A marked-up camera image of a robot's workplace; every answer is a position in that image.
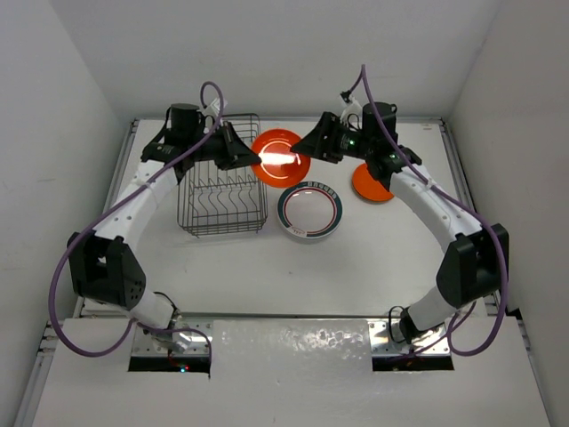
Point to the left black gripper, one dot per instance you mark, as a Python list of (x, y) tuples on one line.
[(234, 151)]

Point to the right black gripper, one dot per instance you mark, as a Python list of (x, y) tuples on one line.
[(316, 144)]

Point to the white plate teal rim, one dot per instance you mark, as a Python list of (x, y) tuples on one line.
[(309, 212)]

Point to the orange plastic plate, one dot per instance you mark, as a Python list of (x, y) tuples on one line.
[(367, 187)]

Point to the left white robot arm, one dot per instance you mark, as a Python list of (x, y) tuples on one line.
[(102, 261)]

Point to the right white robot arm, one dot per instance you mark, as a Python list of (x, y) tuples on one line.
[(475, 261)]

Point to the wire dish rack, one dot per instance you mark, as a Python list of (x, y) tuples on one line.
[(212, 201)]

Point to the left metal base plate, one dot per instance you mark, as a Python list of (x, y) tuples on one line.
[(193, 341)]

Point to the metal base plate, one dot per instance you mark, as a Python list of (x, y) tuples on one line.
[(431, 344), (193, 341)]

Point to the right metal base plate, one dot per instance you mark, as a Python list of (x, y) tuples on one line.
[(431, 344)]

